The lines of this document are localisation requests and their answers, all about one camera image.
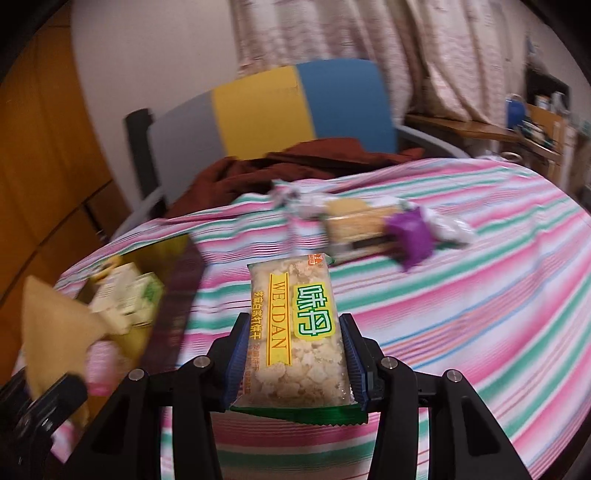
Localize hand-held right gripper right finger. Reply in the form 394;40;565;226
342;313;532;480

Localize purple snack packet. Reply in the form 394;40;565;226
385;208;437;273

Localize pink green striped tablecloth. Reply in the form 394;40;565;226
14;157;591;480

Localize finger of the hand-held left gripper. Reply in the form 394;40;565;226
32;375;88;439

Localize black rolled mat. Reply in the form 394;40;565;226
124;107;168;217

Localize brown quilted jacket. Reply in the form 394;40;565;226
164;138;426;220

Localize clear bag of white balls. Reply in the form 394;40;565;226
270;180;328;217

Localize wooden wardrobe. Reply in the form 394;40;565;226
0;28;134;305

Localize gold tin box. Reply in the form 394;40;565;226
55;233;206;393

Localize grey yellow blue chair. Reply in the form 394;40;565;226
124;59;467;217

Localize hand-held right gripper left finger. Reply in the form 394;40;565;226
90;313;250;480

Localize wooden side desk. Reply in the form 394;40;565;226
404;104;578;185

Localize patterned beige curtain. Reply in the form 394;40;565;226
228;0;541;134

